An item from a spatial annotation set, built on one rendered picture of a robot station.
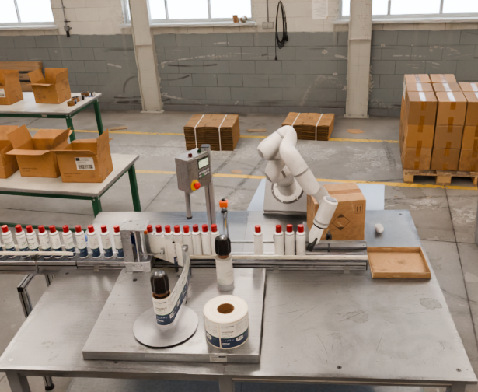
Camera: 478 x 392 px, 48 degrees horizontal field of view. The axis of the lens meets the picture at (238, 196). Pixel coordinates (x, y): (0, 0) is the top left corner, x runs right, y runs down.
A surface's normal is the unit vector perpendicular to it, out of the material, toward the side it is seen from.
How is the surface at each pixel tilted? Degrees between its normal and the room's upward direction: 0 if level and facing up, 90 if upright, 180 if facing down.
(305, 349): 0
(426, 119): 91
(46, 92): 90
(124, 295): 0
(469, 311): 0
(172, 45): 90
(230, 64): 90
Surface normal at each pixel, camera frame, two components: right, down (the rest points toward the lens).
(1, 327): -0.06, -0.90
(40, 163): -0.21, 0.44
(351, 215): 0.07, 0.44
